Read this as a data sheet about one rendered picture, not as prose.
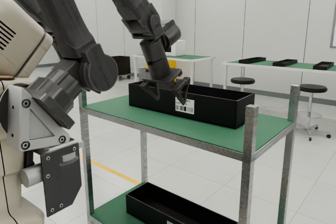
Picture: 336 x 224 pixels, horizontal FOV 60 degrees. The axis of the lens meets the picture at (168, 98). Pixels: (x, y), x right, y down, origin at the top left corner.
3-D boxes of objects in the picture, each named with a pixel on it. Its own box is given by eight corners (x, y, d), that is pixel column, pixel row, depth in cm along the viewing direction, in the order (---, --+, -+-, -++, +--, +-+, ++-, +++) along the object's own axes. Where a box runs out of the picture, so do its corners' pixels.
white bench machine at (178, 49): (166, 54, 599) (166, 31, 589) (185, 55, 576) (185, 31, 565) (156, 55, 570) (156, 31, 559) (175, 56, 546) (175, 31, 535)
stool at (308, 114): (283, 126, 403) (287, 82, 389) (325, 130, 389) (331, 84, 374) (286, 139, 357) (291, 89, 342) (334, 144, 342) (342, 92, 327)
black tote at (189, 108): (128, 105, 145) (128, 83, 142) (151, 99, 158) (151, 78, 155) (235, 129, 110) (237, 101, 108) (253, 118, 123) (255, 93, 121)
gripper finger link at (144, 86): (159, 92, 93) (150, 67, 88) (177, 95, 89) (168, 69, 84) (146, 105, 89) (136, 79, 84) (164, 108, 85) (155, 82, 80)
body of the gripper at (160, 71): (156, 71, 88) (148, 49, 84) (183, 74, 81) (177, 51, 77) (143, 83, 84) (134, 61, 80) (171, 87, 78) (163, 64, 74)
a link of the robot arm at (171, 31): (123, 19, 74) (148, 18, 69) (150, 1, 81) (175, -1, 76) (139, 59, 81) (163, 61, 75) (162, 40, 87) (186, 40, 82)
